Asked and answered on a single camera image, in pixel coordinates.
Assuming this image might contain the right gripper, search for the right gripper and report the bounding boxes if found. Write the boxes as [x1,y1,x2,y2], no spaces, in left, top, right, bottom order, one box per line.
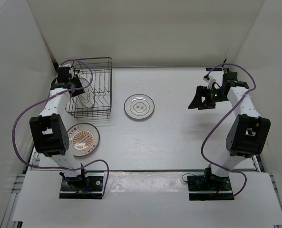
[188,86,228,110]

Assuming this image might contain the white plate blue motif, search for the white plate blue motif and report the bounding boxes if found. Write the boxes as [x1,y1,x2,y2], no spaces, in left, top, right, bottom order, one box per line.
[77,86,95,108]

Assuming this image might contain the orange sunburst plate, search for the orange sunburst plate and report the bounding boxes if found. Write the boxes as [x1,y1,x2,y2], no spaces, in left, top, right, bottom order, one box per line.
[67,123,100,157]

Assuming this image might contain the white plate clover motif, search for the white plate clover motif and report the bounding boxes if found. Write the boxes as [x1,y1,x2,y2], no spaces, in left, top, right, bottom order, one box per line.
[124,94,155,121]

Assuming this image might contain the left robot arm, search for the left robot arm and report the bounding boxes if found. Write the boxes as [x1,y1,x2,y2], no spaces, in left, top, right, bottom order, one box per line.
[29,64,88,190]

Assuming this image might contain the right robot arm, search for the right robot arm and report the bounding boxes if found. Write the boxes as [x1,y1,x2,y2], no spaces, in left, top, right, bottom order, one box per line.
[188,72,271,190]

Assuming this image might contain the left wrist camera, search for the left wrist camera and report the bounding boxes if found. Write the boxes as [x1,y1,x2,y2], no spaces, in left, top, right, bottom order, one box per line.
[70,64,81,78]

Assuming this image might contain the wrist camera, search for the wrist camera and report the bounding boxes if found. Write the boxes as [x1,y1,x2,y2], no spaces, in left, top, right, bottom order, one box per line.
[70,64,81,78]
[203,75,217,89]

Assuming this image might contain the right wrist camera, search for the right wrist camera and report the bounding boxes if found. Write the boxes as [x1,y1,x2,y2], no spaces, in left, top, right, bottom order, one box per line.
[203,75,217,89]

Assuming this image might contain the wire dish rack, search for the wire dish rack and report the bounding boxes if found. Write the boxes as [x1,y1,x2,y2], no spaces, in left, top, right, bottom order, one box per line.
[66,57,113,119]

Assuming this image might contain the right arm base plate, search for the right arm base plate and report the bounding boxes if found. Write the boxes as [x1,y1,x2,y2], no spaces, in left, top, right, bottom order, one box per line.
[182,173,234,201]

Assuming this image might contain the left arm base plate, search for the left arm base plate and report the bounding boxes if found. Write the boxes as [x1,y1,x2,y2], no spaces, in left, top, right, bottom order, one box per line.
[58,172,107,200]

